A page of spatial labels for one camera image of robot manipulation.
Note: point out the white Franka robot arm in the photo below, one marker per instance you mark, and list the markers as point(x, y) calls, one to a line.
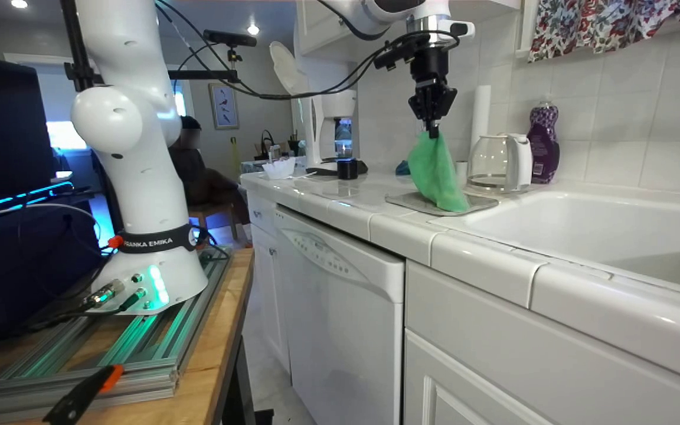
point(136, 157)

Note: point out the black computer monitor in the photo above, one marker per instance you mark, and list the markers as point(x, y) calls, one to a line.
point(1, 127)

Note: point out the aluminium rail base frame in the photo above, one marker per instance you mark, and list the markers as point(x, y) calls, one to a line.
point(80, 354)

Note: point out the white narrow base cabinet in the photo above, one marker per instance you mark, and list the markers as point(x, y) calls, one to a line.
point(264, 275)

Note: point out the black stereo camera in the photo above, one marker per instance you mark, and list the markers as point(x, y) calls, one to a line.
point(229, 39)

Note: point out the grey quilted pot holder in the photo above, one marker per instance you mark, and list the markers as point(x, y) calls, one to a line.
point(483, 203)

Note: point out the black table leg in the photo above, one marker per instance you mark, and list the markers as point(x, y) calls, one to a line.
point(236, 393)

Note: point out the white dishwasher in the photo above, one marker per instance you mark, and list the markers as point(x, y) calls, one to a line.
point(340, 315)

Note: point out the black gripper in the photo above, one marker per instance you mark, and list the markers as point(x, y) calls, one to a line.
point(432, 78)

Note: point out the white paper towel roll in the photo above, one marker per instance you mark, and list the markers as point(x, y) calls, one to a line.
point(479, 114)

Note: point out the clear plastic container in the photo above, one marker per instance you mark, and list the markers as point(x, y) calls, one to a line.
point(280, 168)

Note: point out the blue cloth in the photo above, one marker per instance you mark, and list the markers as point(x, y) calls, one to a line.
point(401, 168)

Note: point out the white sink basin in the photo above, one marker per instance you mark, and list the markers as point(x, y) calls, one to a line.
point(590, 227)

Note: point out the plastic water bottle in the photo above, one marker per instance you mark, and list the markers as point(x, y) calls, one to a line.
point(345, 155)

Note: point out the white sink base cabinet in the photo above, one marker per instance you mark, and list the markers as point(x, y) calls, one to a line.
point(552, 363)

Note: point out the black bag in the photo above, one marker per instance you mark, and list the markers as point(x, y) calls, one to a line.
point(18, 267)

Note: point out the green cloth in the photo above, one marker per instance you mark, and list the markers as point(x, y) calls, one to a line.
point(437, 178)

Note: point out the wooden table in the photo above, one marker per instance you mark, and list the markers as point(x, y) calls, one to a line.
point(207, 363)

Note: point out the framed wall picture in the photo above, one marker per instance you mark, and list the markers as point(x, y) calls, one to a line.
point(224, 108)

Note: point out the purple soap bottle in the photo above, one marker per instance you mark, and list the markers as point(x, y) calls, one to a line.
point(543, 145)

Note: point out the floral window curtain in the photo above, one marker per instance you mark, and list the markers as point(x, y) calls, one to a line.
point(608, 26)

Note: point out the black camera stand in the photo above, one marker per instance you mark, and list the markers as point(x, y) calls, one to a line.
point(77, 49)

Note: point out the seated person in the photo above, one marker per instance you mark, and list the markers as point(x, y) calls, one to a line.
point(199, 181)

